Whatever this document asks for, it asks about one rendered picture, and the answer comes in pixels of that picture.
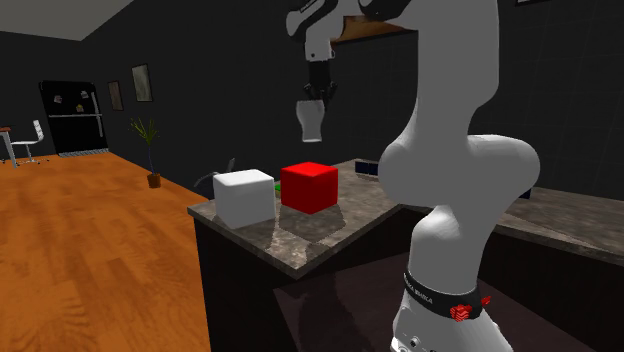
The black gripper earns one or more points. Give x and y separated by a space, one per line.
320 73

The white cup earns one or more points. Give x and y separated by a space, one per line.
310 119

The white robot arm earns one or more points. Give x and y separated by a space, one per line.
453 126

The dark blue flat object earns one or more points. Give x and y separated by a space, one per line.
366 168

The red cube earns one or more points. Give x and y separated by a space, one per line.
309 187

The small green object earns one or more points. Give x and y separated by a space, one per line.
277 188

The white cube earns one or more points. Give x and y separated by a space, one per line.
244 197

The grey faucet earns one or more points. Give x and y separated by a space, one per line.
214 174

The potted plant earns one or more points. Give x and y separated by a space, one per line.
152 168

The dark robot stand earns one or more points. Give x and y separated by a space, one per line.
351 312

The black fridge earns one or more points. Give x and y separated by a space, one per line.
73 122

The white chair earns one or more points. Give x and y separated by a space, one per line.
34 136

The white table with brown top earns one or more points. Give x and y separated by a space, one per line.
7 144

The large wall picture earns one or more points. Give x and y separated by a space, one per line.
142 83

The small wall picture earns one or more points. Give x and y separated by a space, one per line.
115 95

